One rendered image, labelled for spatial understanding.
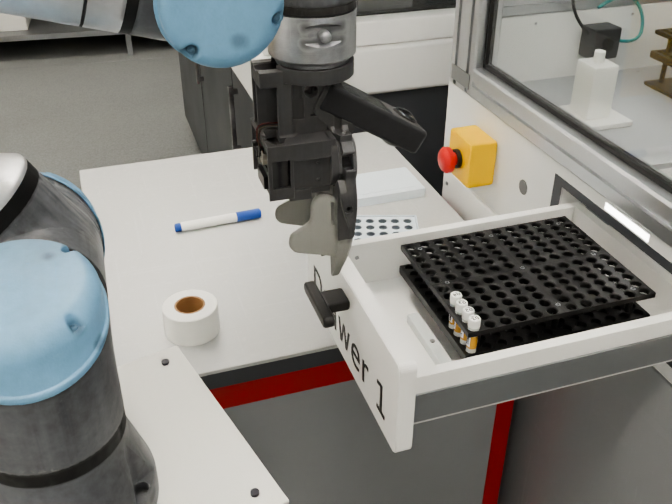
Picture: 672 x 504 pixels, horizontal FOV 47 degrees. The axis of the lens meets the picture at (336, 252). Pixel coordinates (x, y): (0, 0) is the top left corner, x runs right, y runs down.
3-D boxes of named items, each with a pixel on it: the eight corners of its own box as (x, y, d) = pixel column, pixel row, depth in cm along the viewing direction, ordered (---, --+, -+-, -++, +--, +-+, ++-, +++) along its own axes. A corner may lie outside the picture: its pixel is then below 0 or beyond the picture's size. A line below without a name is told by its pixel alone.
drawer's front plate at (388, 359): (394, 456, 74) (400, 368, 68) (308, 290, 97) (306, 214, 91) (411, 452, 74) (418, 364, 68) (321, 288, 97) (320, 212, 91)
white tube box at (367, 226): (335, 265, 112) (335, 243, 110) (335, 236, 119) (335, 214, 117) (420, 265, 112) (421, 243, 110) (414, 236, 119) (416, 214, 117)
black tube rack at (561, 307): (462, 382, 80) (468, 333, 76) (398, 289, 94) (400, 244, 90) (643, 339, 86) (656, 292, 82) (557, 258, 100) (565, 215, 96)
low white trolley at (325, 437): (175, 731, 130) (103, 394, 89) (136, 463, 180) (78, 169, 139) (485, 628, 145) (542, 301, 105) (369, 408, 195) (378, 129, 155)
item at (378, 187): (354, 208, 127) (354, 199, 126) (337, 185, 134) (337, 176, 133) (425, 196, 130) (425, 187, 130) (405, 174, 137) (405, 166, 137)
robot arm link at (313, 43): (341, -8, 68) (372, 16, 61) (341, 44, 70) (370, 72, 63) (257, -2, 66) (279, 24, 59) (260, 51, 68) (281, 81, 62)
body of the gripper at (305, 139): (253, 173, 74) (245, 50, 68) (338, 162, 76) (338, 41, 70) (271, 210, 68) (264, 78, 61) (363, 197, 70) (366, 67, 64)
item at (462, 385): (406, 428, 75) (409, 381, 71) (325, 285, 95) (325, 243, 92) (740, 346, 85) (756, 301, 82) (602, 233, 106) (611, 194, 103)
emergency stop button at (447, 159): (445, 178, 115) (447, 154, 113) (434, 167, 118) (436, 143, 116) (463, 175, 116) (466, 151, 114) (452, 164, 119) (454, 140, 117)
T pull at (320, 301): (324, 331, 77) (324, 320, 76) (303, 290, 83) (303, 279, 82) (358, 324, 78) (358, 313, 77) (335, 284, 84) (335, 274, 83)
